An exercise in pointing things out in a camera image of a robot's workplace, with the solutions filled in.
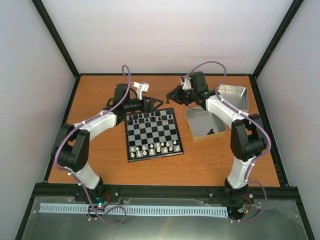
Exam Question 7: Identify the yellow metal tin box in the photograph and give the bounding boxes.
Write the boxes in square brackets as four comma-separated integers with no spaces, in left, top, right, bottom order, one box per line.
[184,106,227,143]

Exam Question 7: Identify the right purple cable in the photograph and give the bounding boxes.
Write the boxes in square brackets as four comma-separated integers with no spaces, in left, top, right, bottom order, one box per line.
[184,61,272,224]

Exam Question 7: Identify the black silver chess board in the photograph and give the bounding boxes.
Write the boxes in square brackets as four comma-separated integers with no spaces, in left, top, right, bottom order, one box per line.
[124,107,184,163]

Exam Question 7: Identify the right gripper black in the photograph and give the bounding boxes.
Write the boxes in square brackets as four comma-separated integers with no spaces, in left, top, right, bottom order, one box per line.
[166,85,197,107]

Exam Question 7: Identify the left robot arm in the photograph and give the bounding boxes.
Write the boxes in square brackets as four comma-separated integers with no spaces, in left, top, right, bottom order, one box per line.
[51,82,164,202]

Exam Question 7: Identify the white king piece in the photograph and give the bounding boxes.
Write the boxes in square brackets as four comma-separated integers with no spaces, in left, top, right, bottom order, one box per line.
[156,142,161,153]

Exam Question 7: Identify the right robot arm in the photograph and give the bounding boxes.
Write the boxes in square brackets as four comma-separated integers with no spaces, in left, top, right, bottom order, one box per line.
[166,71,271,203]

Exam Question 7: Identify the light blue cable duct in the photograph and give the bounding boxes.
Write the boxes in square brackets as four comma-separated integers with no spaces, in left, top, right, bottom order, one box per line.
[39,203,228,218]

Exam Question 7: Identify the metal base plate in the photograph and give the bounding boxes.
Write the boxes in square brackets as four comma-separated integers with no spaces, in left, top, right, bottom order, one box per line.
[22,197,308,240]

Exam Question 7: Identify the black aluminium frame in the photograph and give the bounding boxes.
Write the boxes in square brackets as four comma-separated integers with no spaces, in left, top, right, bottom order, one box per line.
[14,0,320,240]

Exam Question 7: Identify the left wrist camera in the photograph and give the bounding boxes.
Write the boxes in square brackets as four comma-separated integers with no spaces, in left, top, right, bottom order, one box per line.
[132,82,149,100]

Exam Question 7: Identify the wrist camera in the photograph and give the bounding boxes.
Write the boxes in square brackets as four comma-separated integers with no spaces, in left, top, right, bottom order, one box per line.
[132,82,149,100]
[180,76,192,90]

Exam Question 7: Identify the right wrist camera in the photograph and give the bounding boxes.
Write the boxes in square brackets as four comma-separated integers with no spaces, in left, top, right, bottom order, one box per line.
[180,76,192,90]

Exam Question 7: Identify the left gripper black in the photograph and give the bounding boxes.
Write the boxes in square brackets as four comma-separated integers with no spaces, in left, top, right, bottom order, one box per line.
[124,96,164,114]

